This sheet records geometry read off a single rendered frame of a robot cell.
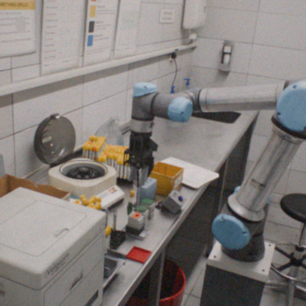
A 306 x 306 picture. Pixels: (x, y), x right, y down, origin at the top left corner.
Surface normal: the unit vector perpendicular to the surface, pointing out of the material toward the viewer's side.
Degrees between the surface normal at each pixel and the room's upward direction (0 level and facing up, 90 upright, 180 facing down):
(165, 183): 90
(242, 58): 90
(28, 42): 89
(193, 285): 0
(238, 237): 97
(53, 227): 0
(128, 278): 0
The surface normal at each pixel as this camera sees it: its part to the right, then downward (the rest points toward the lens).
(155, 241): 0.09, -0.93
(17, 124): 0.92, 0.22
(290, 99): -0.45, 0.18
